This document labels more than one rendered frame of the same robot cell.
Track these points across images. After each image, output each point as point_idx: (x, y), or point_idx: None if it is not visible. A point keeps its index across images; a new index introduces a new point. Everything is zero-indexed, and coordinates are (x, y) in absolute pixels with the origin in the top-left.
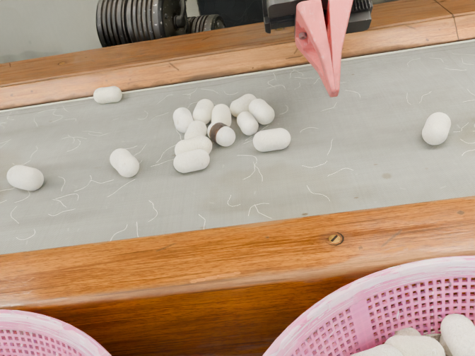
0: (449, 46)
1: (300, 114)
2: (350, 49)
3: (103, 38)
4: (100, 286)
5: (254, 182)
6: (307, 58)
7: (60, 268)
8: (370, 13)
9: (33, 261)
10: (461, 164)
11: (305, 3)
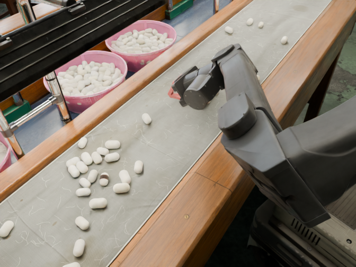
0: (186, 168)
1: (190, 109)
2: (216, 140)
3: None
4: (159, 56)
5: None
6: None
7: (170, 54)
8: (183, 104)
9: (176, 52)
10: (134, 117)
11: (180, 74)
